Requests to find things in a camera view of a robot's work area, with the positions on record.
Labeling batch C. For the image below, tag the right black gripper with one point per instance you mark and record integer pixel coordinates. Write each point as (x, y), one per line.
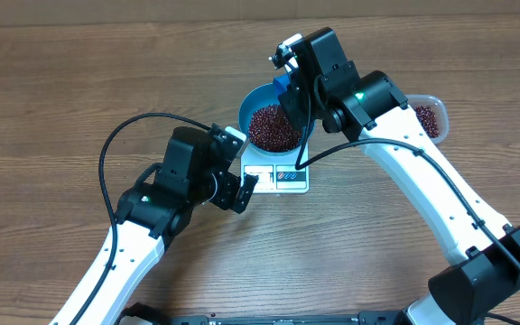
(292, 107)

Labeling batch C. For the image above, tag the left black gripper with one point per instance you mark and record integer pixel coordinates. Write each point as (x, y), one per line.
(226, 199)

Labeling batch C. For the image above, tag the blue plastic measuring scoop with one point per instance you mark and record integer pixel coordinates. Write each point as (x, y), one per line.
(281, 84)

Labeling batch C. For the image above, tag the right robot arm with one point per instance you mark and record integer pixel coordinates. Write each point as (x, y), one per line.
(481, 246)

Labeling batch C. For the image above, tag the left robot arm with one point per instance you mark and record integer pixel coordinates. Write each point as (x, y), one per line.
(153, 212)

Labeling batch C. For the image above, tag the white digital kitchen scale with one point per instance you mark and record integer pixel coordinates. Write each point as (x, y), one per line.
(275, 172)

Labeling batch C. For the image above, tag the teal metal bowl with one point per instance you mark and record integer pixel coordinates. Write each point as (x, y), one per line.
(260, 97)

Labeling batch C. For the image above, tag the red adzuki beans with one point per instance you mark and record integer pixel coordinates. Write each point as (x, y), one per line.
(270, 130)

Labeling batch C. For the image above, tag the clear plastic food container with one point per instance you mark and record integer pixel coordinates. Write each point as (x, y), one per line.
(432, 114)

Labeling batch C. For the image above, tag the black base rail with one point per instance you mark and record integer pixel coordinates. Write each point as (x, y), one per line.
(139, 314)

